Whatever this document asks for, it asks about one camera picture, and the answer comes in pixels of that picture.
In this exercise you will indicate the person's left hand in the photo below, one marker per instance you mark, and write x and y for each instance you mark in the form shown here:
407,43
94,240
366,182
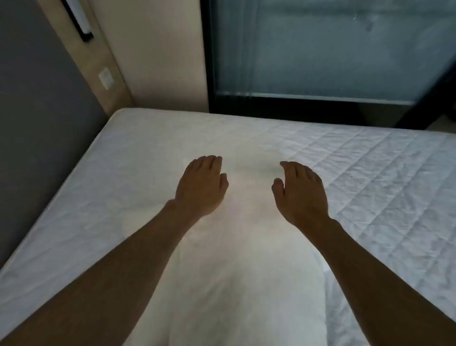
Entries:
199,192

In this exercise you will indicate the person's right hand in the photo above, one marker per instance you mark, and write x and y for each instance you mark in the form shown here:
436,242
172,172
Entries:
302,199

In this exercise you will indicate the person's left thumb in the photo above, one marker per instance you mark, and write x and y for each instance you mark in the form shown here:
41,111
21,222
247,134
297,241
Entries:
224,184

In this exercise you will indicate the person's right thumb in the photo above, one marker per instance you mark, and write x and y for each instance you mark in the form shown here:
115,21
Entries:
278,190

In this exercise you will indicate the person's right forearm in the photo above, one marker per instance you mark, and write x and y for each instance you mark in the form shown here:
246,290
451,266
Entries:
374,285

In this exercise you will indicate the person's left forearm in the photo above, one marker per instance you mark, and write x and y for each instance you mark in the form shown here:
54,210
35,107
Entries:
107,278

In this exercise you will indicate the white pillow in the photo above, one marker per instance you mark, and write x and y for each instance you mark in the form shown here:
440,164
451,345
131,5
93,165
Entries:
245,271

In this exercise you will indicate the white quilted mattress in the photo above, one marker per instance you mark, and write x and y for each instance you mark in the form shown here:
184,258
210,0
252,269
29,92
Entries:
384,199

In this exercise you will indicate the black framed glass window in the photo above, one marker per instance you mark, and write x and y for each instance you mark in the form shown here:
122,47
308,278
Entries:
320,53

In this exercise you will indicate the grey headboard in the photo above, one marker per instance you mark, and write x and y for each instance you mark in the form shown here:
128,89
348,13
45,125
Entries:
39,124

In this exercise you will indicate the white wall switch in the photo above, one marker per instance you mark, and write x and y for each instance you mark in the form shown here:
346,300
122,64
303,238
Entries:
106,78

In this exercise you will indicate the wooden wall panel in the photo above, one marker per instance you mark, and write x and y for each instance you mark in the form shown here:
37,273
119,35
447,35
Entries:
103,46

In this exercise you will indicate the black and white wall lamp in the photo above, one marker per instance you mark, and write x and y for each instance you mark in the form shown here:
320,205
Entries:
79,19

